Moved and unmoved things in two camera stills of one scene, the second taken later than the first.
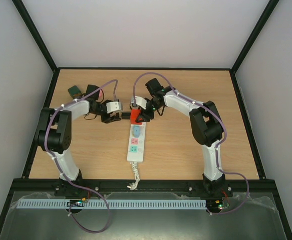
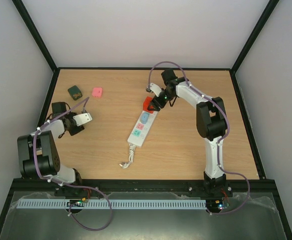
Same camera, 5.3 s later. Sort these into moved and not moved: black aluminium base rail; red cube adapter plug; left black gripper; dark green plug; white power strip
Moved: left black gripper; white power strip; red cube adapter plug
Not moved: dark green plug; black aluminium base rail
